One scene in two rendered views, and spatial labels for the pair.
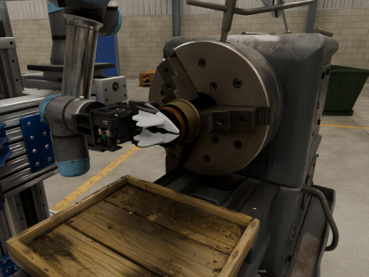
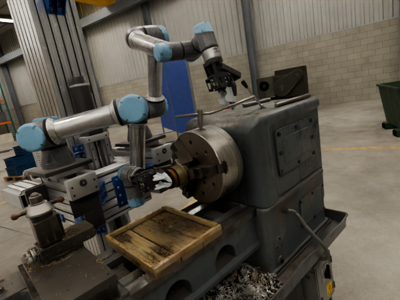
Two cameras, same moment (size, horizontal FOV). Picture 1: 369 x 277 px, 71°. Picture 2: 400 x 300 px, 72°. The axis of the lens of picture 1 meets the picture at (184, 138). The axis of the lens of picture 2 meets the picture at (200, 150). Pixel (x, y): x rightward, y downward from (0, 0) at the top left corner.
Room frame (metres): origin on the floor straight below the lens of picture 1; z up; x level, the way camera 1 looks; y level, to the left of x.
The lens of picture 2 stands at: (-0.46, -0.39, 1.40)
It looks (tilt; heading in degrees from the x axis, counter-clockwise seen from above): 13 degrees down; 17
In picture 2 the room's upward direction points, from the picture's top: 10 degrees counter-clockwise
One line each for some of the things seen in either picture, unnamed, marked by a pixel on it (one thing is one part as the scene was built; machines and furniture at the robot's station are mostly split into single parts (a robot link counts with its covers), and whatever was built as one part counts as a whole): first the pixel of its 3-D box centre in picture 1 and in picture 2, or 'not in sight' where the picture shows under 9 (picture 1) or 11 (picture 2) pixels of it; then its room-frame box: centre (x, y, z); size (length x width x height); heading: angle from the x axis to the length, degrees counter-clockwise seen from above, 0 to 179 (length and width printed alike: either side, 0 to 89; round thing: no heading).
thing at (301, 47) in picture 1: (254, 93); (256, 144); (0.97, -0.26, 1.06); 0.59 x 0.48 x 0.39; 148
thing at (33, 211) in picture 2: not in sight; (38, 208); (0.15, 0.33, 1.13); 0.08 x 0.08 x 0.03
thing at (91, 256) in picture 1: (140, 238); (161, 234); (0.40, 0.08, 0.89); 0.36 x 0.30 x 0.04; 58
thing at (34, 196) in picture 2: not in sight; (35, 197); (0.15, 0.33, 1.17); 0.04 x 0.04 x 0.03
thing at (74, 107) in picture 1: (86, 115); (137, 175); (0.54, 0.21, 1.08); 0.08 x 0.05 x 0.08; 146
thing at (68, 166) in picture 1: (72, 149); (135, 193); (0.60, 0.28, 0.98); 0.11 x 0.08 x 0.11; 22
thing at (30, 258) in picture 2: not in sight; (61, 243); (0.17, 0.32, 0.99); 0.20 x 0.10 x 0.05; 148
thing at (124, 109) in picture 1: (109, 123); (146, 178); (0.49, 0.15, 1.08); 0.12 x 0.09 x 0.08; 56
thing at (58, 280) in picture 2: not in sight; (61, 268); (0.11, 0.28, 0.95); 0.43 x 0.17 x 0.05; 58
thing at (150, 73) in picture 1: (157, 78); not in sight; (8.91, 0.91, 0.22); 1.25 x 0.86 x 0.44; 166
